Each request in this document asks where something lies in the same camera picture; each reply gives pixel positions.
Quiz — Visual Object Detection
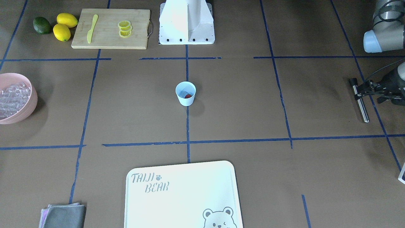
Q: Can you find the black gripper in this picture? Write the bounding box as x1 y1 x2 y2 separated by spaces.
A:
363 71 405 106

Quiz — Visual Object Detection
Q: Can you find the steel muddler black tip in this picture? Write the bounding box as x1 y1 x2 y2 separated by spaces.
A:
349 78 370 123

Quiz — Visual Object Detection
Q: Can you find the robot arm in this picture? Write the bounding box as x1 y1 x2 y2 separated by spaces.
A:
363 0 404 106

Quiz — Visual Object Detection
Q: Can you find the light blue cup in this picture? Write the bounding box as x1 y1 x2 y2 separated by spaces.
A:
175 82 196 107

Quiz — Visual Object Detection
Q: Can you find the cream bear tray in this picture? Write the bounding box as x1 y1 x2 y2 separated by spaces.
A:
123 161 244 228

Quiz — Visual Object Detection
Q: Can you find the wooden cutting board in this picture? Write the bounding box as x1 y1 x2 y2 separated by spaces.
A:
71 8 151 50

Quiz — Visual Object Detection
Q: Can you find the yellow knife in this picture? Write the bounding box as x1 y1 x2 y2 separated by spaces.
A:
86 14 99 44

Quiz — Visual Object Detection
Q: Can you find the folded grey cloth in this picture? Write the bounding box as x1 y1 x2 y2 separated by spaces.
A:
39 202 86 228

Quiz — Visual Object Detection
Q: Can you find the green avocado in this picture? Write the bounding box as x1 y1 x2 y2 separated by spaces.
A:
33 17 52 35

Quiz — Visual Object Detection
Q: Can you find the pink bowl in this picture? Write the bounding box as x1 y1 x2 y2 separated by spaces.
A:
0 73 38 124

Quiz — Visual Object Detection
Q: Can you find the white wire cup rack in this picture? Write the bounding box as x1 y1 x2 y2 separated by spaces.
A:
397 163 405 184

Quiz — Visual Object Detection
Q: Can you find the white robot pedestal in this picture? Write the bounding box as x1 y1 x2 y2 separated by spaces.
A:
158 0 215 45

